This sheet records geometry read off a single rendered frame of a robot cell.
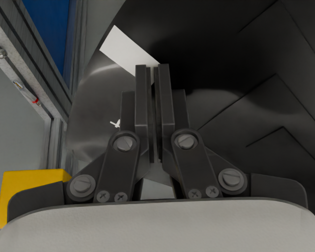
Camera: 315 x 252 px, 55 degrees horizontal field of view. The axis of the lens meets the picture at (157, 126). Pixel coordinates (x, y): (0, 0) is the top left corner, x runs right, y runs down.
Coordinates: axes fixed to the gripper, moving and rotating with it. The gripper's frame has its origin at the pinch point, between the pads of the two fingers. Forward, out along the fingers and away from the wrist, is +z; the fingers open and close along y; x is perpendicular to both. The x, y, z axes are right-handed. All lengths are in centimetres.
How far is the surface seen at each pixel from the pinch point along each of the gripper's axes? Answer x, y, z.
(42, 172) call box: -31.9, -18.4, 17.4
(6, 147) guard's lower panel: -72, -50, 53
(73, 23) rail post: -29, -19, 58
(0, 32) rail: -10.2, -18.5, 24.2
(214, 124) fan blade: -1.8, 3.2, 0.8
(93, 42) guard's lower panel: -59, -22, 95
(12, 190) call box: -32.7, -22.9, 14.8
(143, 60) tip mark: 1.2, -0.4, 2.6
